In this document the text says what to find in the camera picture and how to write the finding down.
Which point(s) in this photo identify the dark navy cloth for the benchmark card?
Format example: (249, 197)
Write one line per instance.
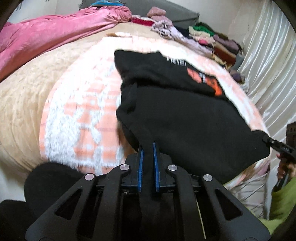
(185, 32)

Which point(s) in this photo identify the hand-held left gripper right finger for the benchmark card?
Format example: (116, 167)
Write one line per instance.
(156, 171)

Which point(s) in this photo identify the orange and white fluffy blanket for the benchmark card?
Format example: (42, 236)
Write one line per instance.
(87, 120)

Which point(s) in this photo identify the beige plush bed sheet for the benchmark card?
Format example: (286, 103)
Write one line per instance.
(27, 104)

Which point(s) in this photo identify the person's right hand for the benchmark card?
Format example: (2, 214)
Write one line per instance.
(288, 170)

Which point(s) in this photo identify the pink velvet duvet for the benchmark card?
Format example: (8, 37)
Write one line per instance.
(46, 34)

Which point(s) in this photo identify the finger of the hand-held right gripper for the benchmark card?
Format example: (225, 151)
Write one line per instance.
(275, 144)

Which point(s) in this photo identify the pink fluffy cloth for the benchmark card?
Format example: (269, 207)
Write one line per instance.
(157, 12)

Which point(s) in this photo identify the red cloth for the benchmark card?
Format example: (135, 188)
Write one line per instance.
(142, 21)

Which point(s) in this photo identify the lilac crumpled garment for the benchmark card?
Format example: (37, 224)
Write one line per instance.
(175, 34)

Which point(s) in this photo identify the blue cloth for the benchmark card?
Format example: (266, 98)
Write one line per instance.
(106, 3)

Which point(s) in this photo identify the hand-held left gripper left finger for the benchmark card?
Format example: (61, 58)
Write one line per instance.
(140, 171)

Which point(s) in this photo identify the white wardrobe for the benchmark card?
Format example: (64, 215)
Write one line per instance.
(34, 9)

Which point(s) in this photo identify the grey quilted headboard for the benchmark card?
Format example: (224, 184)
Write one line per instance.
(180, 14)

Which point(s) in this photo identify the white satin curtain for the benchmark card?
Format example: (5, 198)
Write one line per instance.
(272, 58)

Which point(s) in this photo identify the pile of folded clothes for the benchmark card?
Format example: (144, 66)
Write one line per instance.
(219, 44)

